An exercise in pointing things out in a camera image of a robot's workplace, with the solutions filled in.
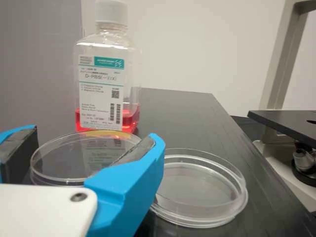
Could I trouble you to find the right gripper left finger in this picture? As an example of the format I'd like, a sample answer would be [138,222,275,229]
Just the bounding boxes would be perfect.
[0,124,39,185]

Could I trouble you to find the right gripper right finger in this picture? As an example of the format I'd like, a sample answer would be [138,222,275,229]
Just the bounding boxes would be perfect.
[83,133,166,237]

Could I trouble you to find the petri dish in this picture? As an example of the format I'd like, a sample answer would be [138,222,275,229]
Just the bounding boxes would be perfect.
[29,129,143,187]
[150,147,248,228]

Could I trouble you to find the black platform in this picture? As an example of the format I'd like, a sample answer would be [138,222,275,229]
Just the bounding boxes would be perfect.
[37,86,314,237]

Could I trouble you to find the red liquid bottle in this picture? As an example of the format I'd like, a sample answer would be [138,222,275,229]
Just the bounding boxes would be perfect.
[73,0,143,133]

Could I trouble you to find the cream microscope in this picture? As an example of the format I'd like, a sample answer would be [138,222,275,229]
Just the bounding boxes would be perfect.
[247,0,316,216]

